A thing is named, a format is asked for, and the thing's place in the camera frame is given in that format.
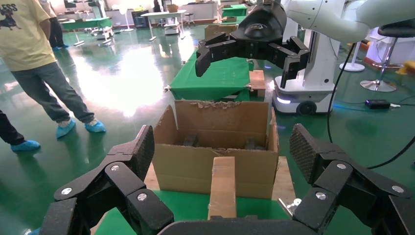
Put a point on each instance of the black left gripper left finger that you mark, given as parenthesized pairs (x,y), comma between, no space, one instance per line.
(123,181)

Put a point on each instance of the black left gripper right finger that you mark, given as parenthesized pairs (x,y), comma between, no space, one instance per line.
(337,181)

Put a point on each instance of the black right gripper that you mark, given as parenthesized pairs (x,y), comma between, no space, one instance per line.
(262,26)

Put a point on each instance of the small brown cardboard box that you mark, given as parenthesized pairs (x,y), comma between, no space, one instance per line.
(222,188)

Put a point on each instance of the distant cardboard carton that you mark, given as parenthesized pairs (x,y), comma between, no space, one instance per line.
(220,30)

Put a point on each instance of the large open cardboard carton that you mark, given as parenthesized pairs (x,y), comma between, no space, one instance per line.
(194,172)

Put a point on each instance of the brown box on white table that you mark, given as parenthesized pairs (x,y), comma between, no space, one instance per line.
(172,8)

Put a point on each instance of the distant green covered table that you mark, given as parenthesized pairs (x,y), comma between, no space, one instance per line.
(235,10)
(86,23)

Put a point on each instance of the white wheeled robot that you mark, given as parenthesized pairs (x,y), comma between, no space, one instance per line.
(319,65)

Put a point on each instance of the small black stool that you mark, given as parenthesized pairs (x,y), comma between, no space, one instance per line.
(189,15)

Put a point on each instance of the white wheeled cart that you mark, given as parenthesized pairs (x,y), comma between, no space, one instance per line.
(172,27)

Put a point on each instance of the black power adapter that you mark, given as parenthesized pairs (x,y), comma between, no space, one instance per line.
(377,104)

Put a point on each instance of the silver binder clip neighbouring table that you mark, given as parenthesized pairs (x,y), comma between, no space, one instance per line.
(167,88)

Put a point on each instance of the white round stand base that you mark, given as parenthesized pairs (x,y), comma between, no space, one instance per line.
(351,67)

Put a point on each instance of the white table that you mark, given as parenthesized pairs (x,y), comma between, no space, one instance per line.
(162,14)

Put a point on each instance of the blue shoe cover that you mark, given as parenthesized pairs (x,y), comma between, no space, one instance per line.
(34,232)

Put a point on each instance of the black cabinet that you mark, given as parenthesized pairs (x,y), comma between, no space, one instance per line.
(140,19)

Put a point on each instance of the person in black trousers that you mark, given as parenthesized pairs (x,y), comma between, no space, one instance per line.
(8,131)

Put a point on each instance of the white standing fan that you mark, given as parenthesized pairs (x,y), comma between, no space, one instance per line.
(123,9)

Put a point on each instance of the black bar stool chrome base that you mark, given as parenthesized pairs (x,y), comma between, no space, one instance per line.
(397,30)

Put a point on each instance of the distant person in dark trousers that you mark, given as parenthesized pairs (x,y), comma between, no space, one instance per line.
(56,32)

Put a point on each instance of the person in blue jeans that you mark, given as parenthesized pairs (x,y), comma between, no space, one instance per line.
(22,39)

